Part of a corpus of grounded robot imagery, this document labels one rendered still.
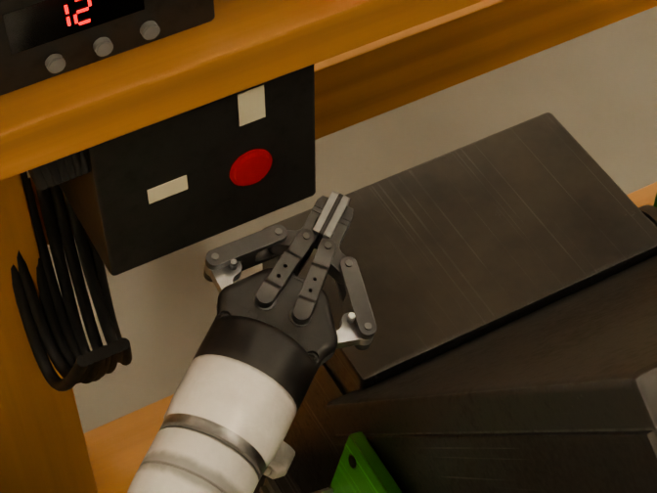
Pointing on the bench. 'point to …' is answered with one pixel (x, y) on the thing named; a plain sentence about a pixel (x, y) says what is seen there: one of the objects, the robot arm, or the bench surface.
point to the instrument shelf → (192, 70)
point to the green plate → (362, 470)
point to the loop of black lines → (59, 346)
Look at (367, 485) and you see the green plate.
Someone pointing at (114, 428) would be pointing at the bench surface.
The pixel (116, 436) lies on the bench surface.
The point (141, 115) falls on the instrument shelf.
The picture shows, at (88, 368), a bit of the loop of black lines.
